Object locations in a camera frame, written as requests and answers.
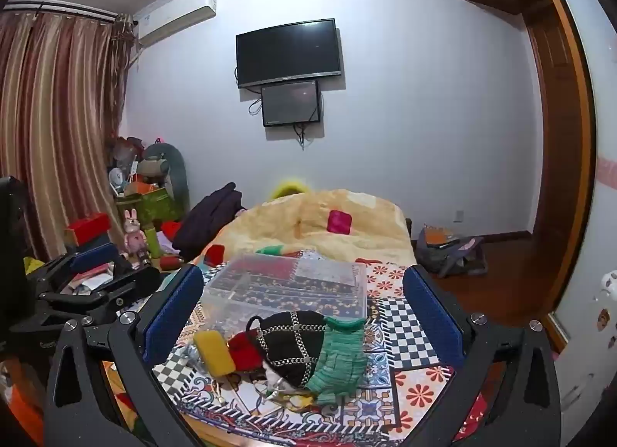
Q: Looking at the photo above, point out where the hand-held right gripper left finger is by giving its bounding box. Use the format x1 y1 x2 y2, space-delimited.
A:
43 264 206 447

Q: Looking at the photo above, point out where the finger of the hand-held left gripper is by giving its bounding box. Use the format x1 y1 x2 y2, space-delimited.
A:
36 266 164 328
28 242 121 292

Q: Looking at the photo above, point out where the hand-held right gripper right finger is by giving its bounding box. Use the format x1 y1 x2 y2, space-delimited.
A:
402 265 564 447

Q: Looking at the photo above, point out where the yellow pouch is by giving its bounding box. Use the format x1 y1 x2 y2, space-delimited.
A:
193 329 236 377

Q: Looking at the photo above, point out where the red knit cloth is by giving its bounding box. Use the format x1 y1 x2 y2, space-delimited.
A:
228 331 264 372

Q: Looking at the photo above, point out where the green knitted pouch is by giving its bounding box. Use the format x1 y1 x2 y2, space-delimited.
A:
305 316 368 405

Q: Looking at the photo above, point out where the clear plastic storage box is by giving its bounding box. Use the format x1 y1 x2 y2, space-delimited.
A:
201 253 368 335

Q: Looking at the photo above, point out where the black chain handbag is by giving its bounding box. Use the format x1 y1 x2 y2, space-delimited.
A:
246 310 329 389

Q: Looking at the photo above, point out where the red box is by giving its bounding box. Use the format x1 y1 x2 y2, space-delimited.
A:
64 213 113 246

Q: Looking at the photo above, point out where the silver crinkled wrapper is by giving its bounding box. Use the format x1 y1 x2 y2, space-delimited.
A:
174 343 202 367

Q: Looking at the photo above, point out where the pink rabbit toy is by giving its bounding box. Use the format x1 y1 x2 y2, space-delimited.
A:
122 208 148 261

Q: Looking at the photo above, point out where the grey bag with orange lining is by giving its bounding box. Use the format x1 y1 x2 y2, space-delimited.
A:
416 224 488 279

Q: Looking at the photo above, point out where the green patterned box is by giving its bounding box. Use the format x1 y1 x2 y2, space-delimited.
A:
116 187 175 232

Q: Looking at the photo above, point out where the small white fan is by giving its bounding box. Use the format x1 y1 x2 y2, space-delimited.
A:
108 167 128 196

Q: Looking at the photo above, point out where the black jacket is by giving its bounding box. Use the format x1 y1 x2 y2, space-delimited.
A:
172 182 244 261

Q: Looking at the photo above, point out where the striped brown curtain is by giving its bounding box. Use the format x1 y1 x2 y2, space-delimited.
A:
0 10 134 261

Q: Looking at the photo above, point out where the red square pouch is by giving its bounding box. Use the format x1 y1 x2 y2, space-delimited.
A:
327 209 353 235

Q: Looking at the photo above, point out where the white and yellow cloth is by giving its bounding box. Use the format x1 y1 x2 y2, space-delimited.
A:
263 369 318 413

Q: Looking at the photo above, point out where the yellow fleece blanket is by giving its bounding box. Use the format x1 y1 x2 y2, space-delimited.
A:
192 188 413 275

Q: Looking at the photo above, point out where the yellow-green fuzzy plush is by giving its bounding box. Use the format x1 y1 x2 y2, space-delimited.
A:
269 179 310 200

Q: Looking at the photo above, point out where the white air conditioner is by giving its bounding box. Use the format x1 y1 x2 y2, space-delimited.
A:
133 0 218 48

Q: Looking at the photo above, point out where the white door with stickers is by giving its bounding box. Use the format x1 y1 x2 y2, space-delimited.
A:
529 0 617 447

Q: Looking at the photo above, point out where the wooden door frame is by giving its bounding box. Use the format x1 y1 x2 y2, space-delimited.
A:
523 0 599 356

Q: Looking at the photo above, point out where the black television cable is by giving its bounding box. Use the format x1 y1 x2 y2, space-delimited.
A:
234 66 262 116

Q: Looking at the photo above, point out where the curtain rail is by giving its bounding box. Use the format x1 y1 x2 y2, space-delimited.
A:
2 0 134 24

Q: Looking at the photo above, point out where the small black wall monitor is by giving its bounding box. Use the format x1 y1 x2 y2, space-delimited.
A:
261 80 322 128

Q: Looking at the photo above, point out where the large black wall television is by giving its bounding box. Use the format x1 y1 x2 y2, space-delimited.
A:
236 18 343 89

